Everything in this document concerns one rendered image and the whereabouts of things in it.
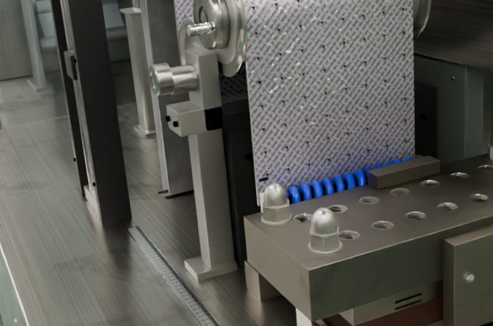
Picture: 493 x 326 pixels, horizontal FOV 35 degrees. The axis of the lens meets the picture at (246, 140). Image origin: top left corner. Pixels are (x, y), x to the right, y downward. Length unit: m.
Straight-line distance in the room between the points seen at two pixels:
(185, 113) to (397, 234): 0.31
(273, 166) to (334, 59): 0.15
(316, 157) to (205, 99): 0.16
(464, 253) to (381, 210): 0.11
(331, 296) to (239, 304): 0.21
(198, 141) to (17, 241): 0.40
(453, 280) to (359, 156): 0.23
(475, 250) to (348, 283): 0.15
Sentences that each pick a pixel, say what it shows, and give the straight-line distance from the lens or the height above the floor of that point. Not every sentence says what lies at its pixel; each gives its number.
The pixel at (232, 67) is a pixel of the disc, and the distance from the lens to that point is 0.94.
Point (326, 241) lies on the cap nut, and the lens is 0.81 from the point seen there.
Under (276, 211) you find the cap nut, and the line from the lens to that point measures 0.88.
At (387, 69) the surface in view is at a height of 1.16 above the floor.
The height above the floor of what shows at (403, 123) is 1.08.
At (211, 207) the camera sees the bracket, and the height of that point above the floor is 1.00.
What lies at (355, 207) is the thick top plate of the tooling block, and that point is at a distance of 0.93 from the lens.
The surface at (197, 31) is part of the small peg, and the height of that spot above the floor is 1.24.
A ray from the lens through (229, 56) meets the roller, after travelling 0.94.
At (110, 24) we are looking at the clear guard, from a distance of 1.93.
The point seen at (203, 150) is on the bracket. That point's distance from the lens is 1.01.
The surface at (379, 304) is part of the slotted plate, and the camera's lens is 0.87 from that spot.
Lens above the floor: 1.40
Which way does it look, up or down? 18 degrees down
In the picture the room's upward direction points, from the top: 5 degrees counter-clockwise
